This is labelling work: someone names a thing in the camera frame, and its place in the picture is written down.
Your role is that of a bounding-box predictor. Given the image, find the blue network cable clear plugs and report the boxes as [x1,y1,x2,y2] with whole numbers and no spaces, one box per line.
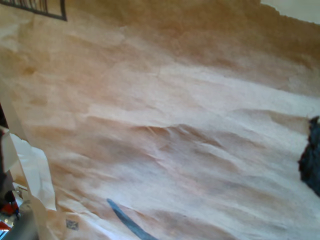
[106,198,160,240]

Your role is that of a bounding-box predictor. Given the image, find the brown paper mailer black print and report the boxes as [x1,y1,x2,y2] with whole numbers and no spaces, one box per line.
[0,0,320,240]

